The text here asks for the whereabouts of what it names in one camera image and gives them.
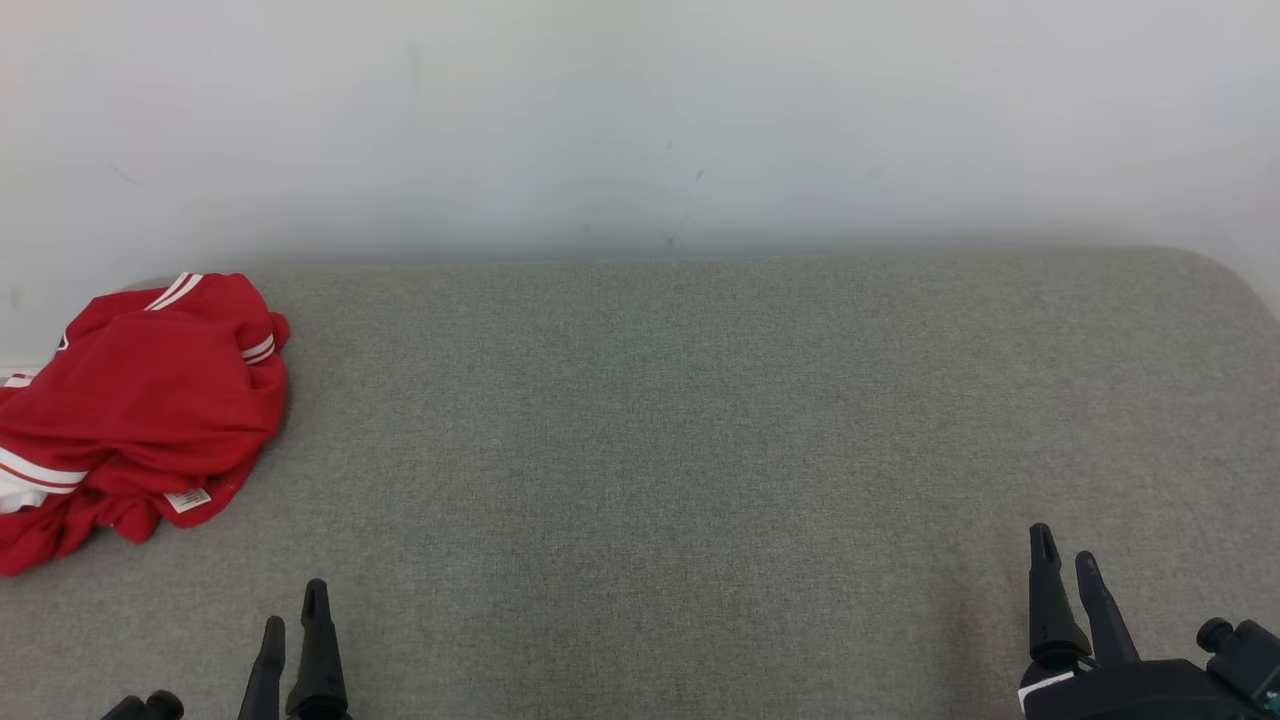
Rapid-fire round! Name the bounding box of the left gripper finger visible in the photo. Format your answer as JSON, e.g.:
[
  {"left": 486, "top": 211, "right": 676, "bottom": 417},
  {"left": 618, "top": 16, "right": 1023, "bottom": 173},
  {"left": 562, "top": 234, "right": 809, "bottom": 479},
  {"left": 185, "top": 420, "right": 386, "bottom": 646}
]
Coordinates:
[
  {"left": 287, "top": 579, "right": 351, "bottom": 720},
  {"left": 238, "top": 616, "right": 287, "bottom": 720}
]

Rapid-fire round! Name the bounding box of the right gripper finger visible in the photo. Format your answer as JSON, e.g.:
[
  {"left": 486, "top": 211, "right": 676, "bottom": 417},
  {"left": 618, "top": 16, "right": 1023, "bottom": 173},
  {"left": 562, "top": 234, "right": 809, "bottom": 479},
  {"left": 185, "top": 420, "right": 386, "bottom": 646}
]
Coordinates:
[
  {"left": 1029, "top": 523, "right": 1091, "bottom": 667},
  {"left": 1075, "top": 551, "right": 1141, "bottom": 666}
]

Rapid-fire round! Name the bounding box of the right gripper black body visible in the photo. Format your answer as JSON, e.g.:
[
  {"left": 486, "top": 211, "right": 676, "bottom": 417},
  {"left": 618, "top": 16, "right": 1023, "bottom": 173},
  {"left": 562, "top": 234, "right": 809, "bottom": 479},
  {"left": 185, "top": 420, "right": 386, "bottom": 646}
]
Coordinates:
[{"left": 1018, "top": 658, "right": 1263, "bottom": 720}]

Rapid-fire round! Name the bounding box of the red basketball jersey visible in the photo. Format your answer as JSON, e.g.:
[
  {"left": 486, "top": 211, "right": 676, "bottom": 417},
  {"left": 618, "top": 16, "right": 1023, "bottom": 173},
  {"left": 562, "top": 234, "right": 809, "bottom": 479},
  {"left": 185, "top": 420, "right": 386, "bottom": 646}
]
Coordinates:
[{"left": 0, "top": 272, "right": 291, "bottom": 546}]

